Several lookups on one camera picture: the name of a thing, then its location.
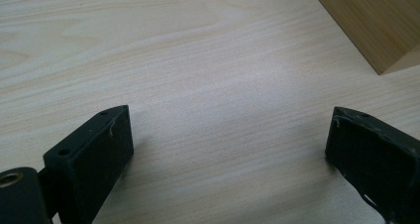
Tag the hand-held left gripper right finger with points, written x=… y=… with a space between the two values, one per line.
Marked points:
x=376 y=158

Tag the light brown wooden box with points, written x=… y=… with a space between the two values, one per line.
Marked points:
x=373 y=19

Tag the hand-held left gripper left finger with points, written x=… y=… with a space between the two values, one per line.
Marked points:
x=89 y=161

